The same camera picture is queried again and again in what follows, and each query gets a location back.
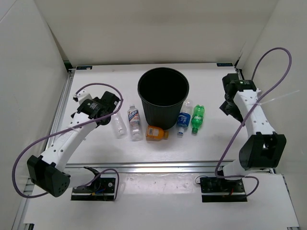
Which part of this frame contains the aluminium left side rail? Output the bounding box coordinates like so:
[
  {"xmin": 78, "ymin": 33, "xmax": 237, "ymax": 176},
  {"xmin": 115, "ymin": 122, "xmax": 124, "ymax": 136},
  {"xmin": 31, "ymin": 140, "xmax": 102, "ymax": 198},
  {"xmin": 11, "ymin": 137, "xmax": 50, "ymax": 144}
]
[{"xmin": 50, "ymin": 68, "xmax": 75, "ymax": 134}]

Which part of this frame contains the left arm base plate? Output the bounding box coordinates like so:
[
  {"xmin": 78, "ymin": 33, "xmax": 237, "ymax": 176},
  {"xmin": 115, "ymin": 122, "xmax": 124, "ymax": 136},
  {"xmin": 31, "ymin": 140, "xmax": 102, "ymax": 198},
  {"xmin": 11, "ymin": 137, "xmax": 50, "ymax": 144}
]
[{"xmin": 71, "ymin": 166, "xmax": 119, "ymax": 202}]

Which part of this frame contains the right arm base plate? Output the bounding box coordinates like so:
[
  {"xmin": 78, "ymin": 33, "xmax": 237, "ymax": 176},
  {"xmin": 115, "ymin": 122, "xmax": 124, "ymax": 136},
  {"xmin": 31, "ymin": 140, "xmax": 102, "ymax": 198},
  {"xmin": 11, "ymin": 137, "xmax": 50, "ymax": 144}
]
[{"xmin": 195, "ymin": 176, "xmax": 247, "ymax": 203}]

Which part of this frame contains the aluminium front rail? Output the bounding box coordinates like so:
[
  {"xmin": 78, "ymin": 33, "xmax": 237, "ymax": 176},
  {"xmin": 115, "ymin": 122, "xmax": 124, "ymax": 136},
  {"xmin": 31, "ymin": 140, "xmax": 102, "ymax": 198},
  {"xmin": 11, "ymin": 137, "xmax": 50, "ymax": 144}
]
[{"xmin": 64, "ymin": 160, "xmax": 274, "ymax": 173}]

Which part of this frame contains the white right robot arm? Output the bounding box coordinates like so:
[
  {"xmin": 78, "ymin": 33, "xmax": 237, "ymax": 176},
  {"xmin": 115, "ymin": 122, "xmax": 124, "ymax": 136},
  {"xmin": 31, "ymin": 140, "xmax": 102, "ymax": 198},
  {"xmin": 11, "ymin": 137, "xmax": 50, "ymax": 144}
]
[{"xmin": 215, "ymin": 73, "xmax": 286, "ymax": 192}]

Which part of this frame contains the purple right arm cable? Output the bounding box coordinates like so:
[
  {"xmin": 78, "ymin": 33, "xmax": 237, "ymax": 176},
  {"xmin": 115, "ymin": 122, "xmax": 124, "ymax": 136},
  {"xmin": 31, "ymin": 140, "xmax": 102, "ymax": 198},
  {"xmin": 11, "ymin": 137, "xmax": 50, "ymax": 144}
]
[{"xmin": 214, "ymin": 47, "xmax": 293, "ymax": 198}]

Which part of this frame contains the green plastic bottle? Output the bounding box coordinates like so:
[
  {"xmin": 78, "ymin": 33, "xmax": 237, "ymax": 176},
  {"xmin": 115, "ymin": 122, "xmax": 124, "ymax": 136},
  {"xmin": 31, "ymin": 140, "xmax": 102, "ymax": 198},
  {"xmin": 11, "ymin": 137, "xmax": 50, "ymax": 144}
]
[{"xmin": 191, "ymin": 104, "xmax": 205, "ymax": 134}]

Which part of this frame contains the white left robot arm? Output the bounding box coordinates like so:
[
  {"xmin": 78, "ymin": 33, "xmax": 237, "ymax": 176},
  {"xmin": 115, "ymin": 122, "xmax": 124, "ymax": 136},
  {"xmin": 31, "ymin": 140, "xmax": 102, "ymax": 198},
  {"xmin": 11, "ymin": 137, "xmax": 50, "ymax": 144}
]
[{"xmin": 27, "ymin": 91, "xmax": 120, "ymax": 197}]

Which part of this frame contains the orange juice bottle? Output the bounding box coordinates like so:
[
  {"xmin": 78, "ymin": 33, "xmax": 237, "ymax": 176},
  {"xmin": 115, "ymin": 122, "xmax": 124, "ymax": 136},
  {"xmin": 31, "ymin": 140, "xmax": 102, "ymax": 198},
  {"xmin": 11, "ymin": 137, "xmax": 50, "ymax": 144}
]
[{"xmin": 145, "ymin": 126, "xmax": 169, "ymax": 141}]

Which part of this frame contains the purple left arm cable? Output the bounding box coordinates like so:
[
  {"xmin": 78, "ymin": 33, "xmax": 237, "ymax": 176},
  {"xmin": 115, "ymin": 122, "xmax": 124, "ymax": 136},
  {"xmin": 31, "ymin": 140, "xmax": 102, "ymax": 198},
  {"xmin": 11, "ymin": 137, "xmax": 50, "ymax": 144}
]
[{"xmin": 12, "ymin": 82, "xmax": 124, "ymax": 198}]

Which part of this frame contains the clear bottle blue label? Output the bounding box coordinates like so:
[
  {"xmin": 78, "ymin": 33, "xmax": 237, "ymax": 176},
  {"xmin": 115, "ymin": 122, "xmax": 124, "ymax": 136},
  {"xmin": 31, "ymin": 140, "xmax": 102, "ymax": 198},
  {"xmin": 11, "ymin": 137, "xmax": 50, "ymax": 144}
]
[{"xmin": 177, "ymin": 100, "xmax": 193, "ymax": 136}]

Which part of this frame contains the clear plastic bottle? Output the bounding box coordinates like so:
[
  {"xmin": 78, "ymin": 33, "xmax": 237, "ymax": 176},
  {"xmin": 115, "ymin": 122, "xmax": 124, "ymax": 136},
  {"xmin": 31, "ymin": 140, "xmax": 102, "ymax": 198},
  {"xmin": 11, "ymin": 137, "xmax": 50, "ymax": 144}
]
[{"xmin": 111, "ymin": 112, "xmax": 127, "ymax": 139}]

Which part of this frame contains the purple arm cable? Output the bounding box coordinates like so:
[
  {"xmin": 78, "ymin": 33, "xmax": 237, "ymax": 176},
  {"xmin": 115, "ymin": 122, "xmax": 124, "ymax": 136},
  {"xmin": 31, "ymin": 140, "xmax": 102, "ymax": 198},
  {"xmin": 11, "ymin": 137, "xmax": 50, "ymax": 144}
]
[
  {"xmin": 12, "ymin": 82, "xmax": 124, "ymax": 198},
  {"xmin": 214, "ymin": 47, "xmax": 293, "ymax": 198}
]

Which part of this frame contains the clear bottle red white label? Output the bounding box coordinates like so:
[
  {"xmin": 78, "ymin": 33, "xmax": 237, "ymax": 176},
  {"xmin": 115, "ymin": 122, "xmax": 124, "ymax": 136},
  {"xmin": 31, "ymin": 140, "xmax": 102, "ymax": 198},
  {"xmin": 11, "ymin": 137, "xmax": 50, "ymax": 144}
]
[{"xmin": 127, "ymin": 104, "xmax": 142, "ymax": 141}]

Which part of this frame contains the aluminium rail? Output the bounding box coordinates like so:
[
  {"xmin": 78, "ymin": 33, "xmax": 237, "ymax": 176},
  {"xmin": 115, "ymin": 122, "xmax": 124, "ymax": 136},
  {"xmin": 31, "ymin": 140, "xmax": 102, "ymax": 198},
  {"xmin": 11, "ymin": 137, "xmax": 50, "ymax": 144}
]
[
  {"xmin": 50, "ymin": 68, "xmax": 75, "ymax": 134},
  {"xmin": 64, "ymin": 160, "xmax": 274, "ymax": 173}
]

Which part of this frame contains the black plastic bin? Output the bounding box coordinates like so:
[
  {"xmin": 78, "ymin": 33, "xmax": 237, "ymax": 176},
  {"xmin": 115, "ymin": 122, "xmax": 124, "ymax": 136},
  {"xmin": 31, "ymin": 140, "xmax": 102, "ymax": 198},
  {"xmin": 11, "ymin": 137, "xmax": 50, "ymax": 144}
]
[{"xmin": 137, "ymin": 67, "xmax": 189, "ymax": 130}]

